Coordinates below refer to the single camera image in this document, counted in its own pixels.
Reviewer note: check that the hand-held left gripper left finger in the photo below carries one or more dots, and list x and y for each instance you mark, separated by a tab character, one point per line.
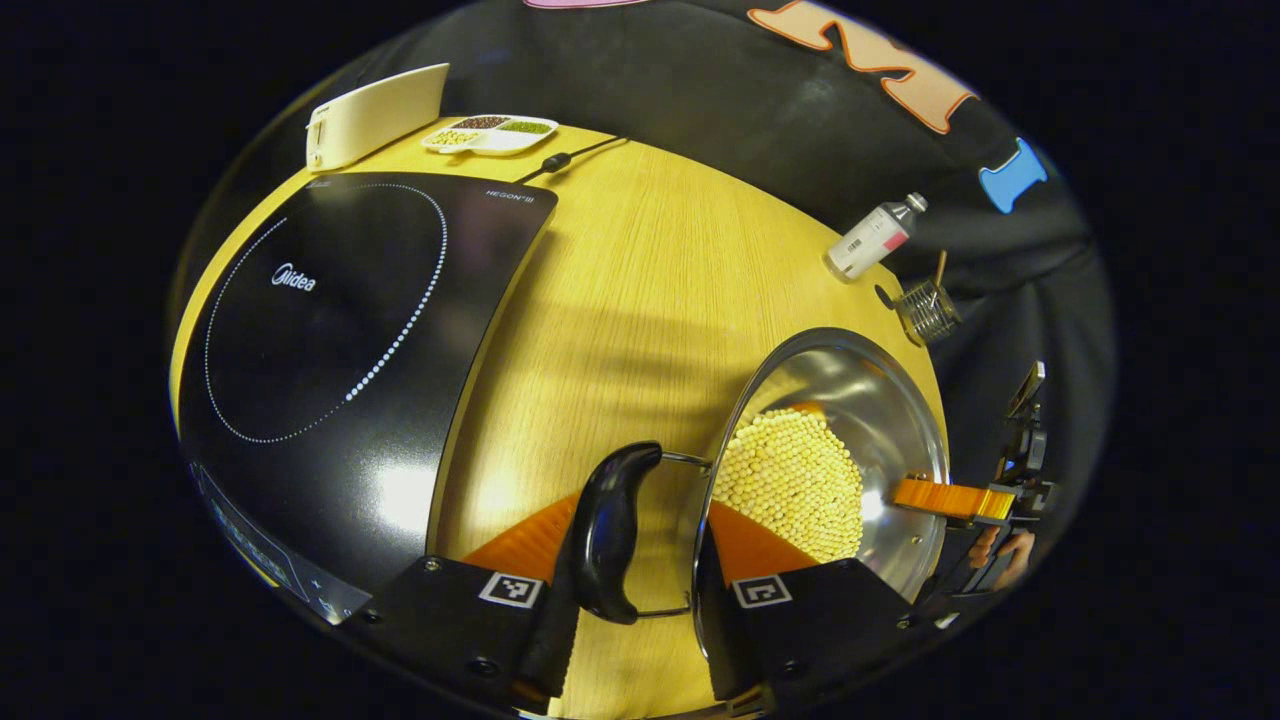
450	610

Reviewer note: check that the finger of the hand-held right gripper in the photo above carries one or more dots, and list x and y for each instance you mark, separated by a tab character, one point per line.
950	500

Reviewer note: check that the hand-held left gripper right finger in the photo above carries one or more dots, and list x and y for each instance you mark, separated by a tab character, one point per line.
850	620

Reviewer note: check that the black induction cooktop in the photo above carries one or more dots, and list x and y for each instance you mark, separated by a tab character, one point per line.
320	400

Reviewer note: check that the glass holder with wooden stick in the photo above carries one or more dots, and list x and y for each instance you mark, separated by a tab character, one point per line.
928	315

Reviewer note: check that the small black disc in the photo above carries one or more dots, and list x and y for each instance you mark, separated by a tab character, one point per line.
886	298

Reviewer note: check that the white sectioned bean dish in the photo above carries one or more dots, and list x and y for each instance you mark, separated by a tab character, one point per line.
490	135

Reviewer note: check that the white toaster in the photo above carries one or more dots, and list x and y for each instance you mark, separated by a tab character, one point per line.
380	115

